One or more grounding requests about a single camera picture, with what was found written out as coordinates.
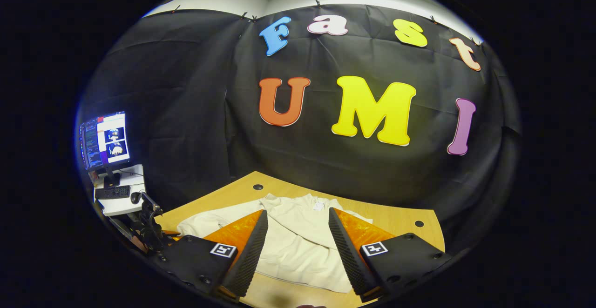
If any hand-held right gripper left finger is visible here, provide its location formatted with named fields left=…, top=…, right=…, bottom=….
left=154, top=209, right=269, bottom=299

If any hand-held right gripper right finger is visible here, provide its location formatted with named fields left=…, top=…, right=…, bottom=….
left=328, top=207, right=453, bottom=298

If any cream sweatshirt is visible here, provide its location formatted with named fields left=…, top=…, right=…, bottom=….
left=176, top=193, right=374, bottom=294

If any white side desk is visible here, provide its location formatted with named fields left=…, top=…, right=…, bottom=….
left=92, top=164, right=149, bottom=217

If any black keyboard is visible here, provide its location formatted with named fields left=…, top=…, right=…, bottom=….
left=95, top=185, right=131, bottom=200

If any black backdrop cloth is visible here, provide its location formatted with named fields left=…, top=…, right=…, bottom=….
left=77, top=3, right=522, bottom=253

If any computer monitor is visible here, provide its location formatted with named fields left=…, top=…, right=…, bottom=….
left=79, top=111, right=132, bottom=187

